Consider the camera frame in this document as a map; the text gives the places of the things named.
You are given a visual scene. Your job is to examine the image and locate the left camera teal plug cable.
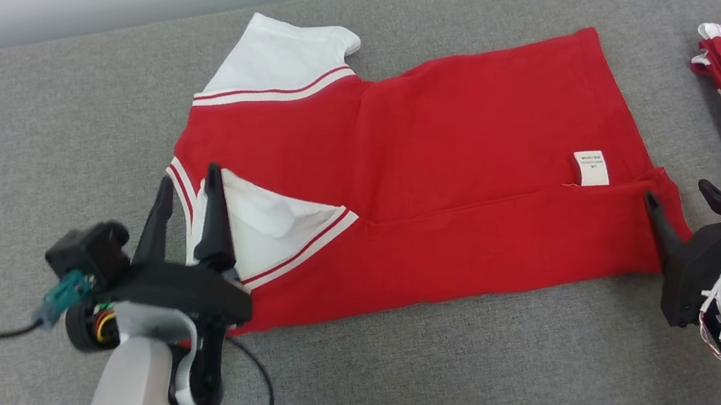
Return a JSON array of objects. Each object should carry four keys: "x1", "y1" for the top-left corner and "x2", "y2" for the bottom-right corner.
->
[{"x1": 0, "y1": 267, "x2": 98, "y2": 340}]

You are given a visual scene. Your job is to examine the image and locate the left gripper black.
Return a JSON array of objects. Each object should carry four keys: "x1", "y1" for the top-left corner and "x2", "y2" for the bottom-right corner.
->
[{"x1": 74, "y1": 160, "x2": 257, "y2": 349}]

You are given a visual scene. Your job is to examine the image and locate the red jersey shirt white sleeves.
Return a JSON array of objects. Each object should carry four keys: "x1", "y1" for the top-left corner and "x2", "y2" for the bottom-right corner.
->
[{"x1": 145, "y1": 0, "x2": 698, "y2": 345}]

